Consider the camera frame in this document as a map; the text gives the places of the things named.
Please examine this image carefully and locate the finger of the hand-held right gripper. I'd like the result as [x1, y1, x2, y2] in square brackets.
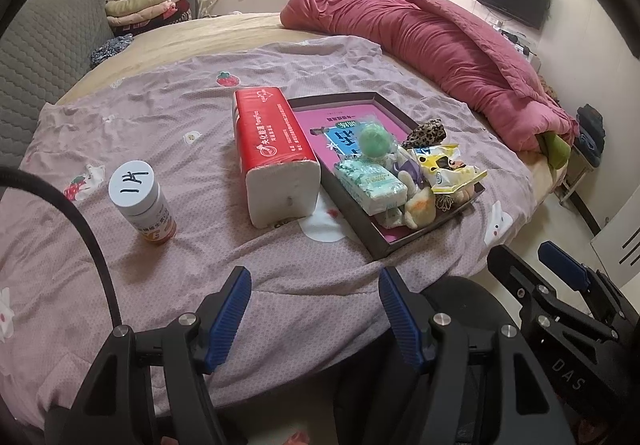
[538, 241, 639, 334]
[487, 245, 615, 344]

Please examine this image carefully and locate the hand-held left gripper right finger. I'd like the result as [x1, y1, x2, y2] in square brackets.
[378, 267, 576, 445]

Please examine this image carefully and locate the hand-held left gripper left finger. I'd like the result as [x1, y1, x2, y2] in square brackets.
[45, 266, 252, 445]

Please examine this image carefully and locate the cream plush bunny silver crown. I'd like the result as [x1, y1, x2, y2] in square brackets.
[434, 184, 474, 212]

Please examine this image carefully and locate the cream plush with purple dress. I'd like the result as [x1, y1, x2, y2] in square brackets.
[387, 150, 437, 231]

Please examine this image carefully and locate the dark box tray pink base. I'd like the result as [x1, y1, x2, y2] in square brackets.
[289, 91, 487, 261]

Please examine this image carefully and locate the yellow snack packet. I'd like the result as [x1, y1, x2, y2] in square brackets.
[410, 144, 489, 196]

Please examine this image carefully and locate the small green tissue pack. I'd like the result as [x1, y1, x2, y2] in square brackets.
[333, 159, 408, 216]

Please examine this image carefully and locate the white capped pill bottle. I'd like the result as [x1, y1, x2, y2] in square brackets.
[108, 160, 178, 247]

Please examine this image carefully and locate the leopard print scrunchie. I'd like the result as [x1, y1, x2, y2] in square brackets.
[401, 119, 447, 150]

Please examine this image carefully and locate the green egg sponge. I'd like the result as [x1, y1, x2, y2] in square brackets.
[357, 122, 401, 162]

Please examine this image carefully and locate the white board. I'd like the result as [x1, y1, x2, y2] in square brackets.
[590, 195, 640, 287]

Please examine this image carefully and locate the green cloth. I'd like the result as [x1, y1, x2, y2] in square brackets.
[537, 130, 572, 170]

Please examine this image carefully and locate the pile of dark clothes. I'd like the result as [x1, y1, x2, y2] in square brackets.
[575, 105, 607, 166]

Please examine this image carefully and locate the red tissue pack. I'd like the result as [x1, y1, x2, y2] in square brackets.
[233, 87, 322, 229]

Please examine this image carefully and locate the blue printed packet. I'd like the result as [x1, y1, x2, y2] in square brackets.
[324, 122, 369, 160]

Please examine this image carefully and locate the lilac printed blanket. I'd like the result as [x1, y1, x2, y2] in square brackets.
[0, 36, 538, 431]

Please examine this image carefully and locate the red duvet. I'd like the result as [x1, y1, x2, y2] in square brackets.
[280, 0, 581, 154]

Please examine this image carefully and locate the beige bed sheet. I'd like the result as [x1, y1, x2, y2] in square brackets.
[55, 12, 381, 104]

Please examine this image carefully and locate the dark patterned cloth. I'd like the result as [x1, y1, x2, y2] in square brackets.
[90, 34, 135, 68]

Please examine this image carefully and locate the pile of folded clothes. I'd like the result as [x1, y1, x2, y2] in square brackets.
[105, 0, 198, 38]

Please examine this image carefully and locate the grey quilted headboard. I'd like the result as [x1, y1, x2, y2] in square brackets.
[0, 0, 116, 170]

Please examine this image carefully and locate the black cable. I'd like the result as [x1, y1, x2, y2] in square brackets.
[0, 166, 123, 332]

